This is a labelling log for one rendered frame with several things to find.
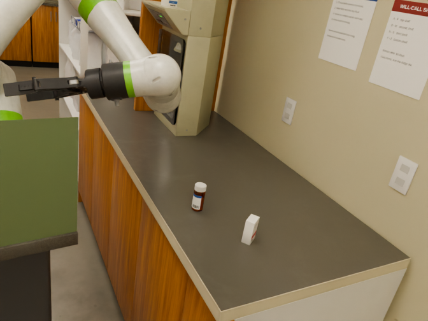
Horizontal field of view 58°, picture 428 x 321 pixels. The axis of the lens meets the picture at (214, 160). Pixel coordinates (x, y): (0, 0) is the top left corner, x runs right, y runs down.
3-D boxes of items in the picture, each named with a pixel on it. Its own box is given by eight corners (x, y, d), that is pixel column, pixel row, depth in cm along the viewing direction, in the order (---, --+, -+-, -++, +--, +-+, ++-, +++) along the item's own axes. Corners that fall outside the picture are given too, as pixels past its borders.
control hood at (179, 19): (162, 23, 192) (164, 2, 188) (188, 35, 167) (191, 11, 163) (139, 21, 187) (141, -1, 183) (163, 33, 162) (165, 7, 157)
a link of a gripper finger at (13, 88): (37, 93, 91) (35, 92, 90) (6, 97, 90) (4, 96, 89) (34, 80, 91) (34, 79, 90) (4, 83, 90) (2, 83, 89)
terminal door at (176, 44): (154, 105, 209) (162, 28, 192) (175, 126, 185) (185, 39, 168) (153, 105, 208) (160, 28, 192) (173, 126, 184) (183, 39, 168)
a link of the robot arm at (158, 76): (177, 42, 96) (183, 84, 94) (178, 65, 108) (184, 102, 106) (120, 49, 95) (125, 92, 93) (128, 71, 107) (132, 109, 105)
